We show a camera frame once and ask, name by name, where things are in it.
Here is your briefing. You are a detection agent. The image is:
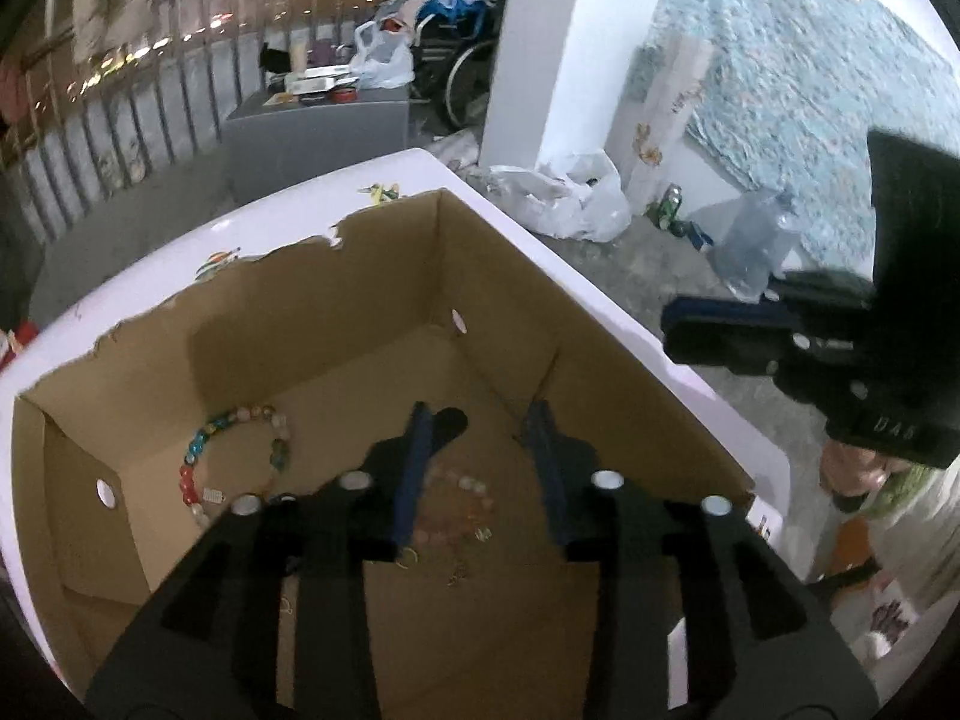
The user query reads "metal balcony railing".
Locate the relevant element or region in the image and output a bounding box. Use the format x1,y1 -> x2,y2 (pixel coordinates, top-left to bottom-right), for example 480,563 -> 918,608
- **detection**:
0,0 -> 421,241

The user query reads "clear plastic bottle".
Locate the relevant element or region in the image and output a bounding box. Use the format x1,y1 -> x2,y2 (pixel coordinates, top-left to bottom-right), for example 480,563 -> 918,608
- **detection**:
709,187 -> 800,301

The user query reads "white flat box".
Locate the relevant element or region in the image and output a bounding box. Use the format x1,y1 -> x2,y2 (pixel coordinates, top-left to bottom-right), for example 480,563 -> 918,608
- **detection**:
281,64 -> 357,98

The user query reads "large cardboard box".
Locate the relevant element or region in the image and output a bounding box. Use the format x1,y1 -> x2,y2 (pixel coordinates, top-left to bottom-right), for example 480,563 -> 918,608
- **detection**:
11,189 -> 757,720

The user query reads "green can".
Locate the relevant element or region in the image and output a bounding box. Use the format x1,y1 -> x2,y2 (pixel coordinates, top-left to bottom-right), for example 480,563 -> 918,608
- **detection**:
646,184 -> 685,230

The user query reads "large white plastic bag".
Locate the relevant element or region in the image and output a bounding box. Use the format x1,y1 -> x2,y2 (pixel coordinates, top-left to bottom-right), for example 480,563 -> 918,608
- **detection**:
465,150 -> 632,242

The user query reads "pink bead bracelet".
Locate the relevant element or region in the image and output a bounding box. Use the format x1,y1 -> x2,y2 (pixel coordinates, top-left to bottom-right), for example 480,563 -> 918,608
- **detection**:
416,465 -> 496,552

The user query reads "white printed board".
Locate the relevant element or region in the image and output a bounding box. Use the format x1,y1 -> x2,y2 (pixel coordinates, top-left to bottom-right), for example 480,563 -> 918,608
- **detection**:
604,37 -> 732,203

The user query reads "wheelchair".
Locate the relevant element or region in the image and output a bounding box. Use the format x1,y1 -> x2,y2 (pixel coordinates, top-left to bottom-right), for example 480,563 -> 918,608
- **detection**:
375,0 -> 503,128

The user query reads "person's right hand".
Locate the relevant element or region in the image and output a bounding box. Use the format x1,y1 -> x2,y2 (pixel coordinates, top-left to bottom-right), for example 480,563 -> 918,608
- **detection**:
821,439 -> 897,502

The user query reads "grey cabinet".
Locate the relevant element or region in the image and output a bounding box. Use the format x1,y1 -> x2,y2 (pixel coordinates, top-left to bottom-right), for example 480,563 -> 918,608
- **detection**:
223,82 -> 412,203

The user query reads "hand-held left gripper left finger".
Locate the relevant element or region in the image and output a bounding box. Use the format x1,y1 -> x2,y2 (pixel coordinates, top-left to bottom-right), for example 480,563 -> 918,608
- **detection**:
84,401 -> 436,720

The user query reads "multicoloured bead bracelet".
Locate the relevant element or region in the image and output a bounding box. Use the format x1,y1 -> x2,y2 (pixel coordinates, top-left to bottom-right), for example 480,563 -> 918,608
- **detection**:
178,403 -> 293,527

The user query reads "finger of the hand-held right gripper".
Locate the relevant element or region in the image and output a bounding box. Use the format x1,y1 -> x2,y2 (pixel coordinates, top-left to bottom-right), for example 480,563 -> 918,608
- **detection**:
660,292 -> 796,327
661,324 -> 792,376

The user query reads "beige hanging jacket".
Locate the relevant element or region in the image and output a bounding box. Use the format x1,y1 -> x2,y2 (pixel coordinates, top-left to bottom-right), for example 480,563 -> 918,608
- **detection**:
71,0 -> 155,65

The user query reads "blue patterned blanket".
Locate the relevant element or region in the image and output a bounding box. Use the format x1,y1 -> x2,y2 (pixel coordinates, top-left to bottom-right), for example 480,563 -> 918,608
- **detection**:
626,0 -> 960,278

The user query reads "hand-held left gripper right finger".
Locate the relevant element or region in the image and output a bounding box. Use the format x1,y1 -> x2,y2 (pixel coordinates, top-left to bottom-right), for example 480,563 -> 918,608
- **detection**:
523,399 -> 878,720

